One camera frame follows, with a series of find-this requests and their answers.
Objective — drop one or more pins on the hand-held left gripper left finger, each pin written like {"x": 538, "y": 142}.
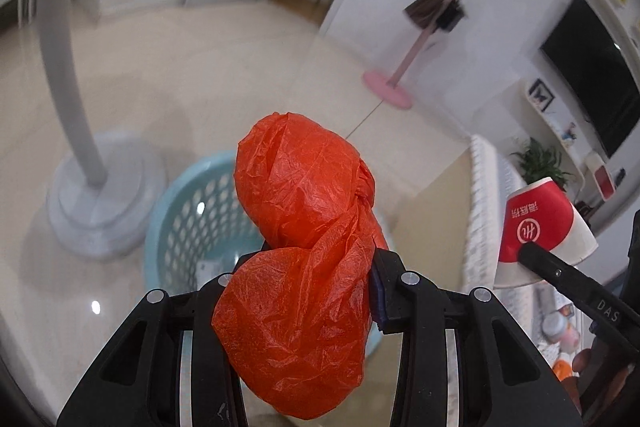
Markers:
{"x": 200, "y": 307}

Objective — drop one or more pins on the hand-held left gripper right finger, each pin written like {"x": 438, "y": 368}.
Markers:
{"x": 378, "y": 307}

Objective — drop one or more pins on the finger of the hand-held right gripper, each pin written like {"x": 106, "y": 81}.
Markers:
{"x": 555, "y": 269}

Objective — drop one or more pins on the red and white paper cup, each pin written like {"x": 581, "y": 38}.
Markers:
{"x": 540, "y": 227}

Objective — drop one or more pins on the light blue plastic basket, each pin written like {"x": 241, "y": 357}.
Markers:
{"x": 185, "y": 217}

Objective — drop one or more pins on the orange plastic bag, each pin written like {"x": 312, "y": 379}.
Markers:
{"x": 300, "y": 187}

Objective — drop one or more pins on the colourful printed cloth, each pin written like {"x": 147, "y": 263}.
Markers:
{"x": 557, "y": 324}

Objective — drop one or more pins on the white and red box shelf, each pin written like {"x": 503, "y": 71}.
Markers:
{"x": 602, "y": 179}

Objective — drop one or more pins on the striped lace blanket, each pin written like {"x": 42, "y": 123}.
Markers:
{"x": 482, "y": 207}

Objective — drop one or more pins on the potted green plant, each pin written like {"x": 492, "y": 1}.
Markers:
{"x": 542, "y": 162}

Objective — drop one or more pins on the white wavy shelf under television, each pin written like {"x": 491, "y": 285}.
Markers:
{"x": 557, "y": 117}

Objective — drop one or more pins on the black television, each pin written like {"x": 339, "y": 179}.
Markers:
{"x": 595, "y": 67}

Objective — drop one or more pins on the pink coat rack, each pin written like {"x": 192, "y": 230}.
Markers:
{"x": 382, "y": 89}

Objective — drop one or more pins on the black handbag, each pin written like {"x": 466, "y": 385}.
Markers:
{"x": 450, "y": 19}

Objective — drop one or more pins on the pink table with white pedestal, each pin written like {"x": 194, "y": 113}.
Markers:
{"x": 95, "y": 207}

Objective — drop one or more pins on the butterfly picture frame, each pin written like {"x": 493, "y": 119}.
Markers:
{"x": 541, "y": 94}

